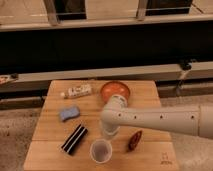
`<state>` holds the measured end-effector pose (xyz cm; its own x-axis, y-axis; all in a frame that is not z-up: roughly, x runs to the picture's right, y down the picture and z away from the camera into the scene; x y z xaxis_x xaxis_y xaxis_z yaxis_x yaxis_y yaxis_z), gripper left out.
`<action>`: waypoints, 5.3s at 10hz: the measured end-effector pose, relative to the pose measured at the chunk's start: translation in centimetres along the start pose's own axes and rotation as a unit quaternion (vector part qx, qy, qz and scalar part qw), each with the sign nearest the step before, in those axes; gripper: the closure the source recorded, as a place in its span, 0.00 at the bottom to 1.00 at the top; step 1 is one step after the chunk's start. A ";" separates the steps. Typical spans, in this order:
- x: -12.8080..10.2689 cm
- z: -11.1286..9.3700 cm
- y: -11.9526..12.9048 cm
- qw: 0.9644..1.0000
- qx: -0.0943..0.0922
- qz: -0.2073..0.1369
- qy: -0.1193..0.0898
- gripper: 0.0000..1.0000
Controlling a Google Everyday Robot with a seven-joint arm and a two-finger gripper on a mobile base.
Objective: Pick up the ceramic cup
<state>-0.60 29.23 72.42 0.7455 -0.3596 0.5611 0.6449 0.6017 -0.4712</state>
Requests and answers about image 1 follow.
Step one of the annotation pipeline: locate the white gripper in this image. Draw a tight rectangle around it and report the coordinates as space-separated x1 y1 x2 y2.
100 122 119 140

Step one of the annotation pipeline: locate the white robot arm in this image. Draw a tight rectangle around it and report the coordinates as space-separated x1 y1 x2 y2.
100 94 213 139

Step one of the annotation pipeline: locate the brown oval snack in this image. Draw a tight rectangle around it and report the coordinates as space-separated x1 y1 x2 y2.
128 131 142 151

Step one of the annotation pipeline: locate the black striped box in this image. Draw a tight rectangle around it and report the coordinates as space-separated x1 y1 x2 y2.
61 124 88 155

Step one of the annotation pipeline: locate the orange bowl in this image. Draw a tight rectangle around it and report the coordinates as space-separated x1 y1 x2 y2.
100 81 130 103

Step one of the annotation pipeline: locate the blue sponge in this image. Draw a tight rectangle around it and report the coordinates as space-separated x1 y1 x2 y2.
59 106 80 122

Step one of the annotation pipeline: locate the white tube bottle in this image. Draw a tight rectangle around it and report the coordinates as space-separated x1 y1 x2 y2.
60 84 92 99

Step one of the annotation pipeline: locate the metal rail beam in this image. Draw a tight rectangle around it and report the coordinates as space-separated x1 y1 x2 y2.
0 61 213 93

